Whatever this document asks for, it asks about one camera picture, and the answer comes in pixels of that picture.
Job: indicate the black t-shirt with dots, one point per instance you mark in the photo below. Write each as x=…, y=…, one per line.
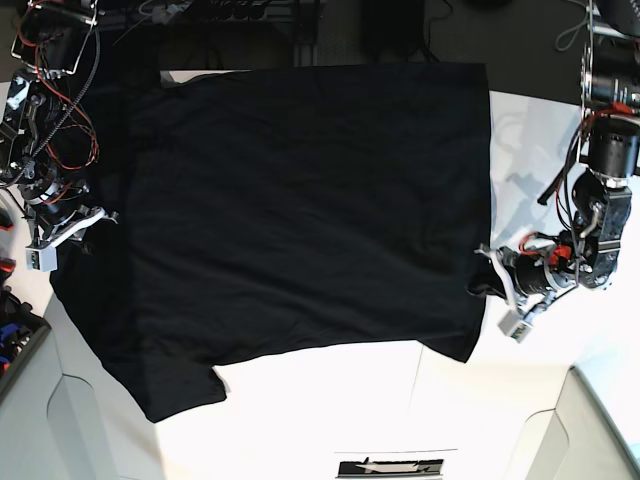
x=266, y=212

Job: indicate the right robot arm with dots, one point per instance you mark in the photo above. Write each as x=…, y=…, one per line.
x=48, y=141

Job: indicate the pile of orange black tools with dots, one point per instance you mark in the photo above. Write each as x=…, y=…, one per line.
x=17, y=326

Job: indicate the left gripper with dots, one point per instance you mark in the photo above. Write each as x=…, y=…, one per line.
x=529, y=281

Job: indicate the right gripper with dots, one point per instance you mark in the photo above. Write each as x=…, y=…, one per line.
x=56, y=212

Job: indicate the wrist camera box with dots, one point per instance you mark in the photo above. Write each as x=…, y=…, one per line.
x=515, y=326
x=43, y=259

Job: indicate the grey left corner panel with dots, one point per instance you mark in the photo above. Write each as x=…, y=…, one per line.
x=51, y=426

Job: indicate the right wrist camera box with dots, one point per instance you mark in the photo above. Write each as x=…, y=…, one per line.
x=43, y=259

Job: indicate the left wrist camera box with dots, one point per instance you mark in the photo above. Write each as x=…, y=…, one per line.
x=515, y=326

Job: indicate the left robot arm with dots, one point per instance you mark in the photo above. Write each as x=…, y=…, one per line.
x=591, y=192

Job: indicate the printed paper sheet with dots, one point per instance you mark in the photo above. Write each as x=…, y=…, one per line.
x=416, y=464

